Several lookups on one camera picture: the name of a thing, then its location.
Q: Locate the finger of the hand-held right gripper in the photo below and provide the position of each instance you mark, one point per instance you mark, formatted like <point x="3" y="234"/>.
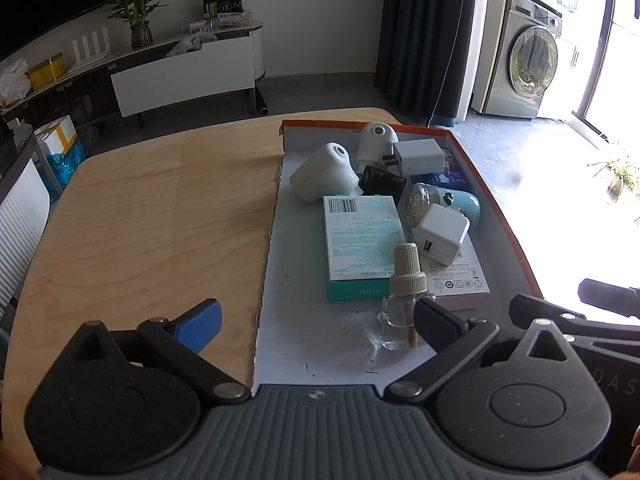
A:
<point x="550" y="312"/>
<point x="610" y="297"/>

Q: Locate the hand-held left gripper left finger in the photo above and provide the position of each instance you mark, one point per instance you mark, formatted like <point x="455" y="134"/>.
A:
<point x="200" y="322"/>

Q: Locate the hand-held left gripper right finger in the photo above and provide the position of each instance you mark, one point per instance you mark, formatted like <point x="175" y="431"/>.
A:
<point x="432" y="322"/>

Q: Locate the clear liquid refill bottle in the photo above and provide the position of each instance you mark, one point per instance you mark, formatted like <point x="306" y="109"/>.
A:
<point x="400" y="310"/>

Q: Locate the white barcode box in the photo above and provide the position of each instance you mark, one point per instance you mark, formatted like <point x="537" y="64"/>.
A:
<point x="465" y="285"/>

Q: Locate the white rounded charger adapter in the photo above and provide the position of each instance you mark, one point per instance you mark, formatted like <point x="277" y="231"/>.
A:
<point x="442" y="232"/>

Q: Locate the teal bandage box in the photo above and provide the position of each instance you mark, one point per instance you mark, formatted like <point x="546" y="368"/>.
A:
<point x="362" y="245"/>

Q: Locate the orange-edged cardboard box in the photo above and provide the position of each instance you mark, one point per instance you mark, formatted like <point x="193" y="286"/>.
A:
<point x="305" y="320"/>

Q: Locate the light blue toothpick holder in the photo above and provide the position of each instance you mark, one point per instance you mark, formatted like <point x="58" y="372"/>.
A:
<point x="460" y="205"/>

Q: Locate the black charger adapter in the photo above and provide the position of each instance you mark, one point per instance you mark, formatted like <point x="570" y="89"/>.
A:
<point x="382" y="180"/>

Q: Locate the large white plug-in repeller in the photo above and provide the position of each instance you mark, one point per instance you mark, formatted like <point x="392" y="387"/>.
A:
<point x="322" y="172"/>

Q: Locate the outdoor potted plant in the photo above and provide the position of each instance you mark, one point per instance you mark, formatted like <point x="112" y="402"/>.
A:
<point x="620" y="172"/>

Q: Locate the blue packet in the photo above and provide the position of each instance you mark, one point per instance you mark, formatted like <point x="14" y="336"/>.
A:
<point x="452" y="172"/>

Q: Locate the small white plug-in repeller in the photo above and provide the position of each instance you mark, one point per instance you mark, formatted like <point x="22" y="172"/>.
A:
<point x="375" y="142"/>

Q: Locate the blue plastic bag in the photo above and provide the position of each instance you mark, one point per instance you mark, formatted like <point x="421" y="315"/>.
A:
<point x="65" y="167"/>

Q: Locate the curved black-topped ribbed counter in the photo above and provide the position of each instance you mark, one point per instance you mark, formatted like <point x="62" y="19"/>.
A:
<point x="20" y="220"/>

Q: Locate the dark rolled tube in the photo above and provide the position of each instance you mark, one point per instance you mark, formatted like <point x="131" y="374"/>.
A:
<point x="262" y="102"/>

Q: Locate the white and yellow carton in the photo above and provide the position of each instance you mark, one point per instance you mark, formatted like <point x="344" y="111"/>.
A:
<point x="55" y="137"/>

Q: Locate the white television cabinet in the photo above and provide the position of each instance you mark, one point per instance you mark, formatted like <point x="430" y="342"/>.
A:
<point x="190" y="75"/>

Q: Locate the silver washing machine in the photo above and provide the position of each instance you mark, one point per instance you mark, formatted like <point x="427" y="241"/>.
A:
<point x="520" y="60"/>

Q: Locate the grey plastic bag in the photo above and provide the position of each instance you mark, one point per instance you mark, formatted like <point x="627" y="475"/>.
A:
<point x="192" y="44"/>

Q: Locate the white router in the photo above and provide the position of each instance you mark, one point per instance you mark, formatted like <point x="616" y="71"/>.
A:
<point x="90" y="60"/>

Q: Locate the dark blue curtain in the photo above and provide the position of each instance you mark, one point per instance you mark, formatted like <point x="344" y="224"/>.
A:
<point x="425" y="35"/>

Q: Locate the yellow box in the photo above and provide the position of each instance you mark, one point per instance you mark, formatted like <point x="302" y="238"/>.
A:
<point x="47" y="72"/>

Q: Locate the potted plant in dark vase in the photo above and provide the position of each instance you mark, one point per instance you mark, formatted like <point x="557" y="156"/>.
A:
<point x="140" y="35"/>

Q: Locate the clear plastic organizer box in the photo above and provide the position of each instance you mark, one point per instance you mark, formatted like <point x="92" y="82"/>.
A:
<point x="231" y="19"/>
<point x="197" y="26"/>

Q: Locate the white plastic bag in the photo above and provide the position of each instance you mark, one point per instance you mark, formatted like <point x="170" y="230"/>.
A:
<point x="14" y="82"/>

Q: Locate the black and green box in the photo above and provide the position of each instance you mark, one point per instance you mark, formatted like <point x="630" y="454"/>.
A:
<point x="222" y="2"/>

